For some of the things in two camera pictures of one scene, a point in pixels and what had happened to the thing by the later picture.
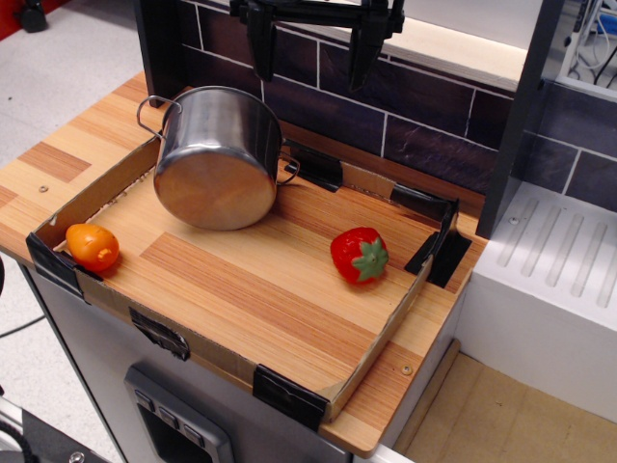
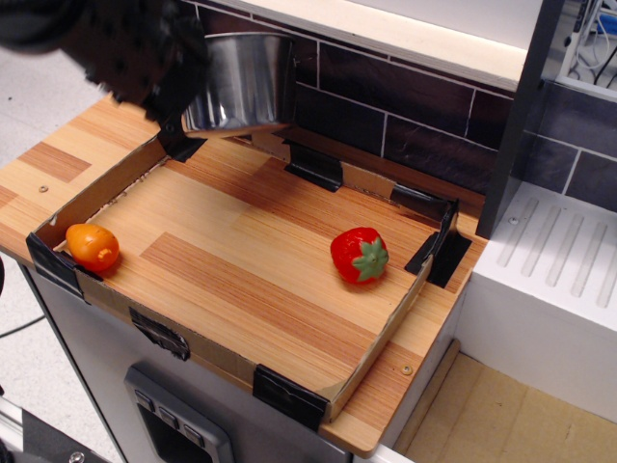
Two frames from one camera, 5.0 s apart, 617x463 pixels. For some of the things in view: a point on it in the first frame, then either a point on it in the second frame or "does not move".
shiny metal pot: [220, 156] to [252, 82]
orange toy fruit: [92, 248] does not move
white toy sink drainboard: [541, 305] does not move
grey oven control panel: [169, 427] does not move
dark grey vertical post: [508, 168] does not move
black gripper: [371, 19] to [149, 53]
